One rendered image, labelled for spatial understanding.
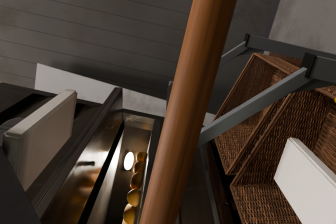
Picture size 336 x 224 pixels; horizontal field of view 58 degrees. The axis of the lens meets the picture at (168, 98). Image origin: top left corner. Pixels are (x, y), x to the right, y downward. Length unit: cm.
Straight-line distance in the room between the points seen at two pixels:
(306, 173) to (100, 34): 374
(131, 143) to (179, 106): 163
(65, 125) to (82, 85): 351
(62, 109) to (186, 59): 10
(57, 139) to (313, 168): 13
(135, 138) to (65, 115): 166
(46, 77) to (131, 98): 110
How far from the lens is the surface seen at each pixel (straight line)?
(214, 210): 105
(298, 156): 18
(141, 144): 184
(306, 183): 17
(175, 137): 23
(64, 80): 380
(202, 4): 21
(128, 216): 142
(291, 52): 111
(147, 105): 340
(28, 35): 415
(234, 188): 123
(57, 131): 16
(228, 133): 170
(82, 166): 101
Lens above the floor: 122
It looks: 3 degrees down
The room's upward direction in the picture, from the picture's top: 78 degrees counter-clockwise
